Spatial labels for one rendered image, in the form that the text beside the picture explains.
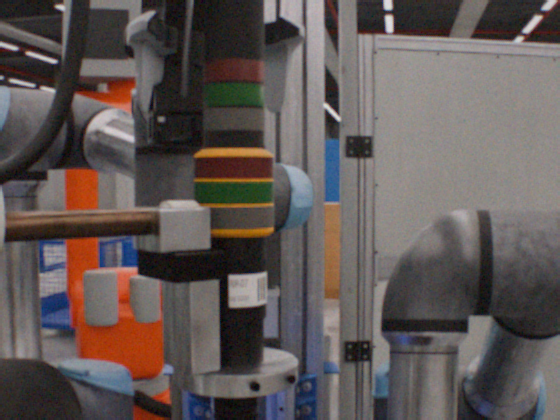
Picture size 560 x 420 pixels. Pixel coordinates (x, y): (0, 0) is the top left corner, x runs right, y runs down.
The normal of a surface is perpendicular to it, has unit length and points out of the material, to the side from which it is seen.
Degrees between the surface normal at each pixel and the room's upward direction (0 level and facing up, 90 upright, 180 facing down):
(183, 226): 90
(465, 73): 91
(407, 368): 79
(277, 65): 94
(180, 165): 90
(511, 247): 67
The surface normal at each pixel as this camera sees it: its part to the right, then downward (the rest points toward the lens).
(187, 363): -0.77, 0.04
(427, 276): -0.41, -0.18
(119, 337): 0.33, 0.05
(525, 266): -0.16, 0.00
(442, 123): 0.08, 0.05
